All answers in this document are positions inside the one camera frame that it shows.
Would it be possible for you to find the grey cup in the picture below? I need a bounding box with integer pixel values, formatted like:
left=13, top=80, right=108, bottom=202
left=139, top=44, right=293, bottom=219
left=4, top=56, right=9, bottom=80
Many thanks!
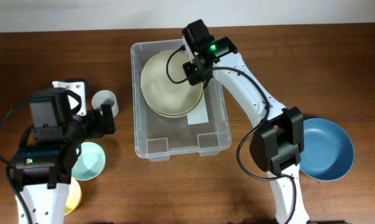
left=91, top=90, right=119, bottom=118

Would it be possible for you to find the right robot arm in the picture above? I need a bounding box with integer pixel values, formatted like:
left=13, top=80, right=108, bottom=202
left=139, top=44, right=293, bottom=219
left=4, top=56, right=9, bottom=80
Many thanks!
left=182, top=20, right=310, bottom=223

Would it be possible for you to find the blue bowl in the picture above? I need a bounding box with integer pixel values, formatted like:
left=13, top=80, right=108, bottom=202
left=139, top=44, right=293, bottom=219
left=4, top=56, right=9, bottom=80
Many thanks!
left=300, top=118, right=355, bottom=181

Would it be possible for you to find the beige bowl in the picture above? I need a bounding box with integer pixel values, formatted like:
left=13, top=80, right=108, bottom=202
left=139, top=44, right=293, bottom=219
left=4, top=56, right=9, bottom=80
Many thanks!
left=141, top=51, right=203, bottom=114
left=146, top=93, right=204, bottom=118

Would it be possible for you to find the yellow bowl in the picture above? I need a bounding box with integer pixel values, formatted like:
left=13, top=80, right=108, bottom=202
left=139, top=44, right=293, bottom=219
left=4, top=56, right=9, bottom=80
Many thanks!
left=65, top=177, right=82, bottom=215

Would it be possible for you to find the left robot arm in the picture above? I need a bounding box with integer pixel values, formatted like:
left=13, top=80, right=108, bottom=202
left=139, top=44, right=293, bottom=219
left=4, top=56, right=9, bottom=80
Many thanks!
left=7, top=102, right=115, bottom=223

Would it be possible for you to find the mint green bowl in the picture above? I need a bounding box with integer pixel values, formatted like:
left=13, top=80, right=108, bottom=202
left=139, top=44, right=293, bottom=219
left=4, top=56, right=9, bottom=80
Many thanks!
left=72, top=142, right=106, bottom=180

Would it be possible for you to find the white label in bin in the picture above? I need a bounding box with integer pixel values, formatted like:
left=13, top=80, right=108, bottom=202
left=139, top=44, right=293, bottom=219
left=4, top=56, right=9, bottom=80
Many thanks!
left=187, top=94, right=209, bottom=125

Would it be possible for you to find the clear plastic storage bin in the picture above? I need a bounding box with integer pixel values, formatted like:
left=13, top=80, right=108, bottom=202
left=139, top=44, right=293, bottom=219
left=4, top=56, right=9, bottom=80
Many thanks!
left=131, top=39, right=232, bottom=161

